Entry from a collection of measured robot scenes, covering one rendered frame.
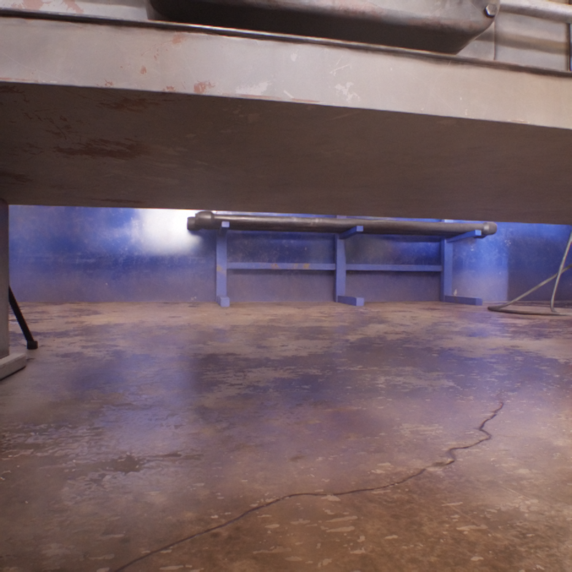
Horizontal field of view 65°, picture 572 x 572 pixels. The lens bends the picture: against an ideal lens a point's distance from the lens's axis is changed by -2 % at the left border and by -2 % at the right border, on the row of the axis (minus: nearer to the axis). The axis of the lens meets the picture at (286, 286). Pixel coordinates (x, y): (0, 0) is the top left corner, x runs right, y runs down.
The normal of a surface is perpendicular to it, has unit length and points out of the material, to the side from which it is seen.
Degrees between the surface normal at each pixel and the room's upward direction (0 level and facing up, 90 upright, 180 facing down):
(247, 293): 90
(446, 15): 90
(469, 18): 90
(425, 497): 0
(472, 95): 90
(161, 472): 0
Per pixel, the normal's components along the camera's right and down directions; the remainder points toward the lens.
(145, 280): 0.19, 0.03
